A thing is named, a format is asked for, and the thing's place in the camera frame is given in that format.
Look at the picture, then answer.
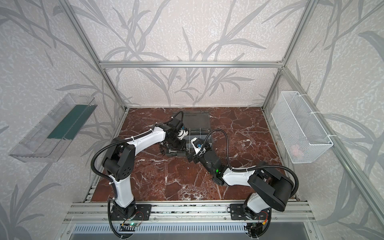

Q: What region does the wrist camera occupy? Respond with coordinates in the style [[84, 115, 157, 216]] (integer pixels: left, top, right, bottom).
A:
[[191, 138, 207, 156], [177, 129, 189, 140]]

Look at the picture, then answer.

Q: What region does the aluminium cage frame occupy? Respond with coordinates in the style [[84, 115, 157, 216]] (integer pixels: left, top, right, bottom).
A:
[[59, 1, 384, 224]]

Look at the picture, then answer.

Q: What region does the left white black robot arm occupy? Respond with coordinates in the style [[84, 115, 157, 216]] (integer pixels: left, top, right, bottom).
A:
[[91, 117, 189, 218]]

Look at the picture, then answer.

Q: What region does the green electronics board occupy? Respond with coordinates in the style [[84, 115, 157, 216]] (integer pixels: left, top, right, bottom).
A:
[[119, 222, 141, 232]]

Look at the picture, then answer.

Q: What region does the aluminium front rail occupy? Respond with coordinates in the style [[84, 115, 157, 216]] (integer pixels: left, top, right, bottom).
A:
[[63, 201, 316, 224]]

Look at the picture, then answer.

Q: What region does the white wire mesh basket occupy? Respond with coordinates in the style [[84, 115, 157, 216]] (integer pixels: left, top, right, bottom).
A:
[[272, 91, 334, 164]]

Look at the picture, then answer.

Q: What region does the right black corrugated cable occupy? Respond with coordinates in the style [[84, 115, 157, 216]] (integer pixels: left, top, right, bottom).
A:
[[201, 128, 300, 199]]

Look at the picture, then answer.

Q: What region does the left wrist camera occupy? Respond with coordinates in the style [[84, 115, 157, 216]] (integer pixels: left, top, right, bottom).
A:
[[177, 129, 189, 140]]

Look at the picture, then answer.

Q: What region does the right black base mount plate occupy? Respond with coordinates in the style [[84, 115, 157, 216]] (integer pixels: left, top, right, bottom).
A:
[[227, 204, 272, 221]]

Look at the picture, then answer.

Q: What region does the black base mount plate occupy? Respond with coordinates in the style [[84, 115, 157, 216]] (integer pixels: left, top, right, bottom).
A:
[[227, 204, 272, 221], [110, 204, 152, 221]]

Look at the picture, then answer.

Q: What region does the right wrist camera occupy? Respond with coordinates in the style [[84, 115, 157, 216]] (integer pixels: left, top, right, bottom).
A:
[[191, 138, 207, 156]]

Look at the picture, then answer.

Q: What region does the grey plastic compartment organizer box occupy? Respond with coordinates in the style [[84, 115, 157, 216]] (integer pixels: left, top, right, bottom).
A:
[[166, 111, 212, 157]]

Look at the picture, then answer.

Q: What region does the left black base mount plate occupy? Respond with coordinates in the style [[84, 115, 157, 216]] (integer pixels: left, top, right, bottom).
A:
[[110, 204, 152, 221]]

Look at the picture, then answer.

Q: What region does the clear plastic wall bin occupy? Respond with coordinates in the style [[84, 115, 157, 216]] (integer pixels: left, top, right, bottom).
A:
[[9, 94, 98, 163]]

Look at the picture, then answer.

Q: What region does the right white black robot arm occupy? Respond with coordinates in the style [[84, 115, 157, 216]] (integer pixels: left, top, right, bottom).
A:
[[187, 150, 299, 213]]

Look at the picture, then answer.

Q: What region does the pile of black nuts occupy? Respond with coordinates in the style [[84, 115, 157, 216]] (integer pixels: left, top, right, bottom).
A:
[[159, 143, 167, 156]]

